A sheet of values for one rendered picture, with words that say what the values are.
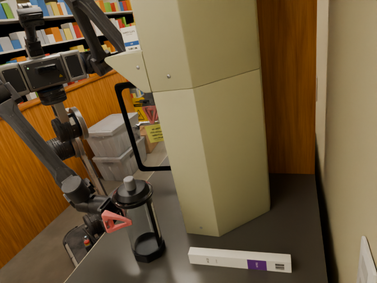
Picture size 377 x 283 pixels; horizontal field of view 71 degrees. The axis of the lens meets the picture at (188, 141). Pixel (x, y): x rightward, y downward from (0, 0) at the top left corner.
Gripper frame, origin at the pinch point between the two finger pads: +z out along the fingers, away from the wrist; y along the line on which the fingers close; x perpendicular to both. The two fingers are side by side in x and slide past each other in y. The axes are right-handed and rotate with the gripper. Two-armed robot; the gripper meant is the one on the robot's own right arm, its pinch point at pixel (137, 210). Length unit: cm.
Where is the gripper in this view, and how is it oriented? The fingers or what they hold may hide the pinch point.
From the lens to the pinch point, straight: 78.7
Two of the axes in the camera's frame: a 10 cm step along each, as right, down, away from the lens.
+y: 3.1, -4.7, 8.3
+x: 1.2, 8.8, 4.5
